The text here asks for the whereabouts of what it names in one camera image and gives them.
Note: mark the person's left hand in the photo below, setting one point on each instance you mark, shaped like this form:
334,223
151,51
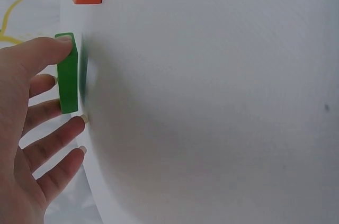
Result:
16,118

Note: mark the green rectangular block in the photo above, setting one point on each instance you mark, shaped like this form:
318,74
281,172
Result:
69,81

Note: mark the person's left thumb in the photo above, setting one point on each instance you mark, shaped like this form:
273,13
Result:
50,49

